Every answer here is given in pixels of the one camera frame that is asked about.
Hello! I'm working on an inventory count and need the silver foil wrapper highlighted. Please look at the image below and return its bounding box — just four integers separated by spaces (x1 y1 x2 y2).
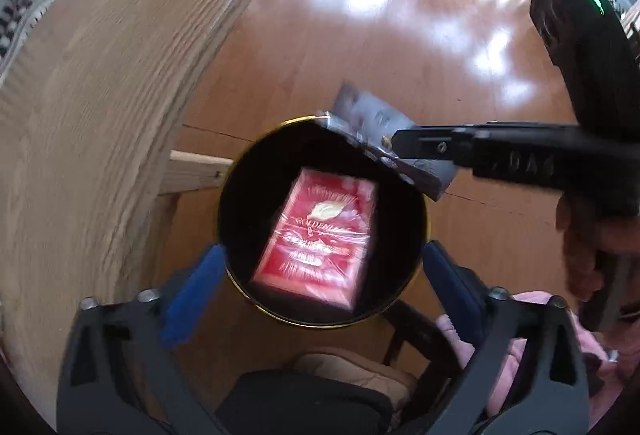
318 81 458 201

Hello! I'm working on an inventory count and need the red cigarette box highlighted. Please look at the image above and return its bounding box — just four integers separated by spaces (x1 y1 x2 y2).
252 169 376 311

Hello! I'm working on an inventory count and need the black round trash bin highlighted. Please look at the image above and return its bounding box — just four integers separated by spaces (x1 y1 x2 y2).
217 116 428 329

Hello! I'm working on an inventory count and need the right hand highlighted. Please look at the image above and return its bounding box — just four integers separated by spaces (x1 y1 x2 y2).
555 196 639 302

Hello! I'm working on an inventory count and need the pink slipper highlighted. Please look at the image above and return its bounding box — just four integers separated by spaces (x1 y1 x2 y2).
435 290 626 431

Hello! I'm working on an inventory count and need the tan slipper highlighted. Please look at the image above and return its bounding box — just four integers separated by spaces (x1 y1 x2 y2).
290 347 418 412

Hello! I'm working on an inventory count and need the black white striped sofa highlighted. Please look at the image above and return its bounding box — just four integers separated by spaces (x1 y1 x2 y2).
0 0 79 77

